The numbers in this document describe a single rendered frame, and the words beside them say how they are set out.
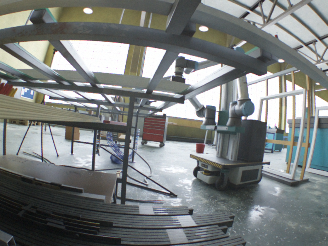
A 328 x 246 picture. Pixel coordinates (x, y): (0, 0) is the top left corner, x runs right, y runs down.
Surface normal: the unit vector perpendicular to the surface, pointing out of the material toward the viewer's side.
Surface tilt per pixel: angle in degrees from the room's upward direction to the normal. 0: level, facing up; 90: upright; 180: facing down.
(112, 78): 90
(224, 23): 179
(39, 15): 90
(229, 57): 90
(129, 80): 90
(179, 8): 180
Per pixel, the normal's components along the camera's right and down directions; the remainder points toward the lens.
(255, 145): 0.37, 0.01
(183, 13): -0.11, 0.99
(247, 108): 0.14, 0.07
